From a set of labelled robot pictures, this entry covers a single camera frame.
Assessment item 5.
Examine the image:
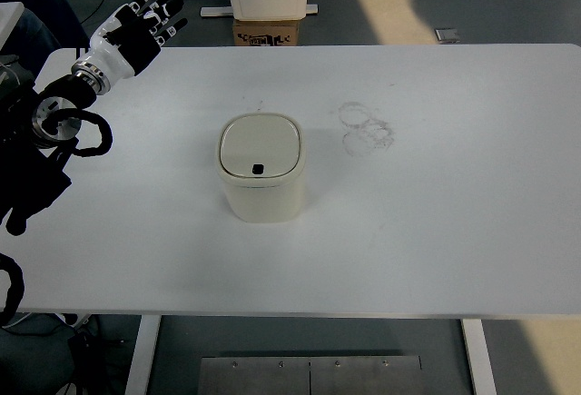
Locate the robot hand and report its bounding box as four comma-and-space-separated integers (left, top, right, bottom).
87, 0, 189, 80

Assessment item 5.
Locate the cream lidded trash bin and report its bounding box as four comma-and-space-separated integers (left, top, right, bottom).
213, 112, 308, 225

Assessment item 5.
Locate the white side table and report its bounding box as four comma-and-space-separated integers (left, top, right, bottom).
0, 0, 25, 54

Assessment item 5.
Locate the white base bar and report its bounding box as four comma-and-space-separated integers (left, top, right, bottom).
200, 3, 320, 18

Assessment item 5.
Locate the printed brown cardboard box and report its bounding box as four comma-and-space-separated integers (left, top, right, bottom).
231, 17, 300, 46

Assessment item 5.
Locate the white table leg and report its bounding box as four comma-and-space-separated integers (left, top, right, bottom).
123, 314, 162, 395
459, 318, 499, 395

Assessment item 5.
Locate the grey floor socket plate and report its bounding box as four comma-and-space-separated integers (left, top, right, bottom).
434, 27, 461, 44

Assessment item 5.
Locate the grey metal plate with screws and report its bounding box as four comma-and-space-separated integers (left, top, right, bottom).
198, 354, 423, 395

